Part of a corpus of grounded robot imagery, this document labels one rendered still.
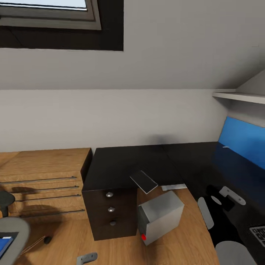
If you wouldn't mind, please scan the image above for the notebook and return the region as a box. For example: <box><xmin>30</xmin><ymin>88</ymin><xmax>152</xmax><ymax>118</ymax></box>
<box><xmin>130</xmin><ymin>170</ymin><xmax>158</xmax><ymax>194</ymax></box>

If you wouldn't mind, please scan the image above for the folder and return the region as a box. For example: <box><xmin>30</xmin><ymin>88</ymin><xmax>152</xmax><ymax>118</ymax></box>
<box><xmin>0</xmin><ymin>237</ymin><xmax>13</xmax><ymax>257</ymax></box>

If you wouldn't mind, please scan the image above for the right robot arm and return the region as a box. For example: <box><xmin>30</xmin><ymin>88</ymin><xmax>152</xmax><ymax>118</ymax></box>
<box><xmin>198</xmin><ymin>185</ymin><xmax>257</xmax><ymax>265</ymax></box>

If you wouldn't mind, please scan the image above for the keyboard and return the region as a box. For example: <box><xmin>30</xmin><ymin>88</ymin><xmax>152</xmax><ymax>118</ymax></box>
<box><xmin>249</xmin><ymin>226</ymin><xmax>265</xmax><ymax>248</ymax></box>

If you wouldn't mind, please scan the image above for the swivel chair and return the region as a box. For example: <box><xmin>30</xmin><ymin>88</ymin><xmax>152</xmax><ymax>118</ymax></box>
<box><xmin>0</xmin><ymin>191</ymin><xmax>51</xmax><ymax>265</ymax></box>

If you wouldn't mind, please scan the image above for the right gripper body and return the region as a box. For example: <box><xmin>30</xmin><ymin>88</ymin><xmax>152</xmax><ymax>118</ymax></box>
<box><xmin>206</xmin><ymin>186</ymin><xmax>235</xmax><ymax>212</ymax></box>

